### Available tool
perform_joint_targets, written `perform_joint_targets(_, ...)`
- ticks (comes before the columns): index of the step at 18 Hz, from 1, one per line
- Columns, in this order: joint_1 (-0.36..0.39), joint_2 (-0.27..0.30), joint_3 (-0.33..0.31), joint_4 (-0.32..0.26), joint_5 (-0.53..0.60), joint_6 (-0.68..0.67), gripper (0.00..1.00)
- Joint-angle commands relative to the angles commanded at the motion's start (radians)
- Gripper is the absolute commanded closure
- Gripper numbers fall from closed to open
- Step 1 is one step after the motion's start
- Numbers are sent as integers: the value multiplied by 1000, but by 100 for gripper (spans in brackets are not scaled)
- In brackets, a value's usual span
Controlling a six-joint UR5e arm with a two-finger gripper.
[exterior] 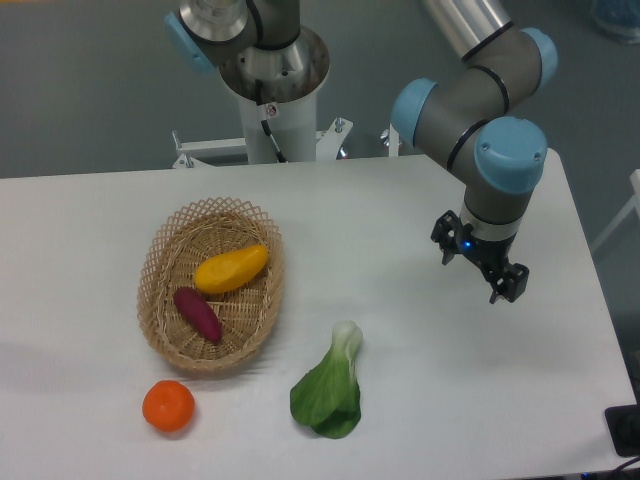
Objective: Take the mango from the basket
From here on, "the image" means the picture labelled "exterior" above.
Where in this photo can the green bok choy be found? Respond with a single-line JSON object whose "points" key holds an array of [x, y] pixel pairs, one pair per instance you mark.
{"points": [[327, 398]]}

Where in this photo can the white frame at right edge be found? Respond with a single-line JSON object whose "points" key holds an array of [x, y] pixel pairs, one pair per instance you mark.
{"points": [[631, 206]]}

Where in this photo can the black device at table edge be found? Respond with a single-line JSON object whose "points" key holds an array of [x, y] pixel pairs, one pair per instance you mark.
{"points": [[623, 425]]}

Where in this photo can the purple sweet potato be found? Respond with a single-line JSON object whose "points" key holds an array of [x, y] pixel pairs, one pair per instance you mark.
{"points": [[198, 313]]}

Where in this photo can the orange tangerine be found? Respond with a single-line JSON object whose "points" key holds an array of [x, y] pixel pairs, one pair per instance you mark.
{"points": [[168, 406]]}

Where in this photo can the woven wicker basket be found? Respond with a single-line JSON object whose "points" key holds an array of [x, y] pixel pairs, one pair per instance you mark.
{"points": [[190, 236]]}

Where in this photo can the yellow mango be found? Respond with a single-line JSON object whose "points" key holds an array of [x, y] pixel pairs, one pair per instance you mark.
{"points": [[231, 270]]}

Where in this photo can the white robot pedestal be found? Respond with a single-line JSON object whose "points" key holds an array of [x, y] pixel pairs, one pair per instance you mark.
{"points": [[276, 93]]}

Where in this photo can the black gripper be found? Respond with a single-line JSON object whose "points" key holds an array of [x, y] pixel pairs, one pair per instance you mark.
{"points": [[508, 281]]}

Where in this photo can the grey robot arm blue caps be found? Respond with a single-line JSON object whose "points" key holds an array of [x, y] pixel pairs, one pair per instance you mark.
{"points": [[466, 127]]}

